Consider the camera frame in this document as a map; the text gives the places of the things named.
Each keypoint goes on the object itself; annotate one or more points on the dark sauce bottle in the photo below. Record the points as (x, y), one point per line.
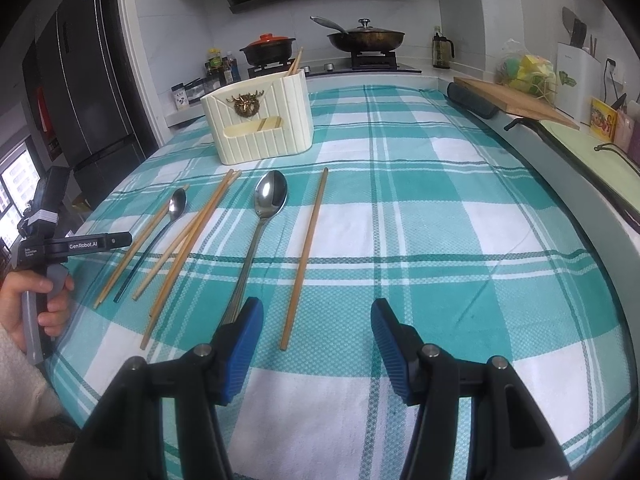
(229, 67)

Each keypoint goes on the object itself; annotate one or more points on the large steel spoon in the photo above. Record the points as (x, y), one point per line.
(270, 195)

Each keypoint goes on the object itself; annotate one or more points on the row of spice jars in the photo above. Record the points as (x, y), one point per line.
(192, 92)

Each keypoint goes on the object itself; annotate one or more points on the wooden cutting board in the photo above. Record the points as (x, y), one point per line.
(525, 102)

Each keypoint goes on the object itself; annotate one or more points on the white knife block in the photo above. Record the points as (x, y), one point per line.
(577, 80)

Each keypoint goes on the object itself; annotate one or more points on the wooden chopstick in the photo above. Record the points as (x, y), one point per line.
(140, 247)
(299, 60)
(305, 257)
(294, 63)
(191, 260)
(182, 234)
(183, 260)

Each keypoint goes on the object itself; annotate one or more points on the person's left forearm white sleeve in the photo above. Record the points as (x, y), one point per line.
(22, 385)

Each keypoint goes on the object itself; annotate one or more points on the yellow printed box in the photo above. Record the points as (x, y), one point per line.
(604, 119)

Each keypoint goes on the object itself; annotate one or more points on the wok with glass lid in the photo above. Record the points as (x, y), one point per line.
(365, 37)

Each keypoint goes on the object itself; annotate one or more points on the cream ribbed utensil holder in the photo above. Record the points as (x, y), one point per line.
(270, 110)

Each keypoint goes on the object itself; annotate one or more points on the black clay pot red lid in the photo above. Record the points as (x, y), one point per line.
(267, 47)

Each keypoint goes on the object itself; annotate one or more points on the black refrigerator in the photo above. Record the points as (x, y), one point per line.
(90, 85)

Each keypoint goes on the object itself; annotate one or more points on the black gas stove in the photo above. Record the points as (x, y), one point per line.
(370, 62)

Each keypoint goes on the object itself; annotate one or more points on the person's left hand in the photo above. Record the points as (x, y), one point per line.
(55, 310)

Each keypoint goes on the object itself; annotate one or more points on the yellow-capped condiment bottle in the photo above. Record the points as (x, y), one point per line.
(215, 62)

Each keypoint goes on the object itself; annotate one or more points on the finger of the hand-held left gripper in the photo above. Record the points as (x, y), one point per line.
(120, 241)

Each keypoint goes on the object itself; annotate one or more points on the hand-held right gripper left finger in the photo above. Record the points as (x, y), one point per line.
(245, 350)

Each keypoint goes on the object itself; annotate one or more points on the window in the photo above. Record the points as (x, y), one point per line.
(17, 185)

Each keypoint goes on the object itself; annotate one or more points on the pink container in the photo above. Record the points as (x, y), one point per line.
(627, 130)

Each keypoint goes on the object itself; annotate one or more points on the light green black-edged board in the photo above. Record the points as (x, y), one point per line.
(600, 170)

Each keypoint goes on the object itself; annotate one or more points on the dark glass oil jug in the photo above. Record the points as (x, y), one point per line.
(441, 52)

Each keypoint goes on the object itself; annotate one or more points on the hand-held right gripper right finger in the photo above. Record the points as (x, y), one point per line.
(390, 355)

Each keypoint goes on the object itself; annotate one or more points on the black rolled mat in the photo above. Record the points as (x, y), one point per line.
(472, 100)

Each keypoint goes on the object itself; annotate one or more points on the teal white plaid tablecloth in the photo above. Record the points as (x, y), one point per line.
(450, 260)

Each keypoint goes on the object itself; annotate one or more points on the plastic bag of sponges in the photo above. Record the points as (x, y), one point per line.
(527, 72)

